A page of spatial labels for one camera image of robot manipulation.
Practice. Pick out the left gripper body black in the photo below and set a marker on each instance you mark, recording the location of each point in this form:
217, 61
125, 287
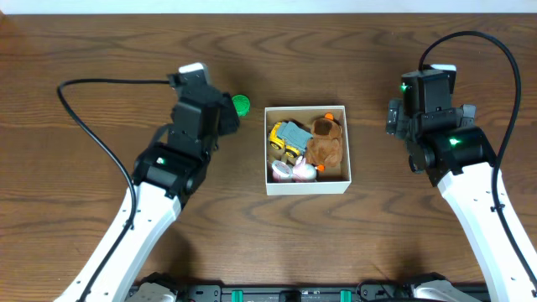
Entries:
228, 116

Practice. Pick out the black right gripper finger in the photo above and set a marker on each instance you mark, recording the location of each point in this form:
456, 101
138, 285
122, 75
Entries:
397, 121
466, 115

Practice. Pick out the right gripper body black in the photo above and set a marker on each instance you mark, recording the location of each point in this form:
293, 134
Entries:
394, 118

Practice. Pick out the green round lid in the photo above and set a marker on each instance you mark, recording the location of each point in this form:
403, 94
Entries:
242, 104

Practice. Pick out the grey yellow toy truck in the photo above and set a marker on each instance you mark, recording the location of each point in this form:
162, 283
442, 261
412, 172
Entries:
289, 137

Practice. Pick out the small white rattle drum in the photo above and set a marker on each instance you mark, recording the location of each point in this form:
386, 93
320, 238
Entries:
281, 172

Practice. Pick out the brown plush toy with carrot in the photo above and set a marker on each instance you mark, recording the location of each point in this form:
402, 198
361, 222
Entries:
326, 146

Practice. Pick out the pink white duck toy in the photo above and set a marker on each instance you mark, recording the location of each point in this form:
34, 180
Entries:
304, 173

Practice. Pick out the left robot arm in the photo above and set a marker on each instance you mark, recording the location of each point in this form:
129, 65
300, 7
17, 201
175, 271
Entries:
145, 215

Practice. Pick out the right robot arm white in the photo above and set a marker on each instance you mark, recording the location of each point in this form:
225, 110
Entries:
500, 244

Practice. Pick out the white cardboard box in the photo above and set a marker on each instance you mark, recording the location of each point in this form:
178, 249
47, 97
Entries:
332, 181

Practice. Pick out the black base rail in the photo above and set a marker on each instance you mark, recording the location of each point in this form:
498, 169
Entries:
154, 292

